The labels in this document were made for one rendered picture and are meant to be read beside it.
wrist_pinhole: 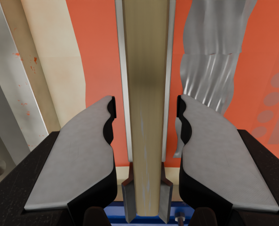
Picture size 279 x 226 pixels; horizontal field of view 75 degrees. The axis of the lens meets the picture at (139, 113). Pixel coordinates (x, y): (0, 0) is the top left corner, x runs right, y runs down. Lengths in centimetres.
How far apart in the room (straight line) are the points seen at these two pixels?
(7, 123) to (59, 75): 157
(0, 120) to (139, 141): 171
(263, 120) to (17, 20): 35
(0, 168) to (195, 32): 32
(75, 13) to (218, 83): 19
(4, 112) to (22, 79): 152
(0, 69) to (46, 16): 8
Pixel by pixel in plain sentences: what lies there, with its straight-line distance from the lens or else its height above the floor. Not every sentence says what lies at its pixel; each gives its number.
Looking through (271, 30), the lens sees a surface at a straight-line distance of 28.
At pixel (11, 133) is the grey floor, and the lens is 188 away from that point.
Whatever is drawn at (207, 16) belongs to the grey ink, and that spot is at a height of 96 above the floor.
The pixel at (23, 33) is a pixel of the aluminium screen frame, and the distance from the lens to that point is 26.
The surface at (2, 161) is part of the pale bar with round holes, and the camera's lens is 34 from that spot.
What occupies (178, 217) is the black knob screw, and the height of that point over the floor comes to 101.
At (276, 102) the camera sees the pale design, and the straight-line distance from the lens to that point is 33.
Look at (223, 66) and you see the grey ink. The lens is 26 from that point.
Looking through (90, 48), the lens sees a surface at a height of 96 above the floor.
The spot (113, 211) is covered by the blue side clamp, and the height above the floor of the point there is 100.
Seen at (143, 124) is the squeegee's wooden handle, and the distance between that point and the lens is 16.
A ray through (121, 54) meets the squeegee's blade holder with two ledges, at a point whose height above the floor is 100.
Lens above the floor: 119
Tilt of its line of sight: 58 degrees down
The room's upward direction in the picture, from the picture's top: 178 degrees counter-clockwise
